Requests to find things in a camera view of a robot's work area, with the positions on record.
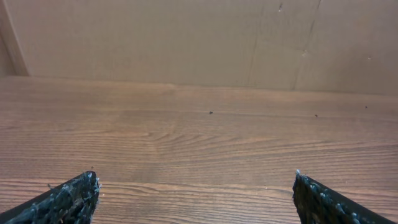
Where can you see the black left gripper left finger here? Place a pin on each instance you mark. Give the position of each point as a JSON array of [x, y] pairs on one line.
[[74, 202]]

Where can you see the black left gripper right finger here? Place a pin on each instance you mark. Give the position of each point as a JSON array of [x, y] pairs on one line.
[[318, 204]]

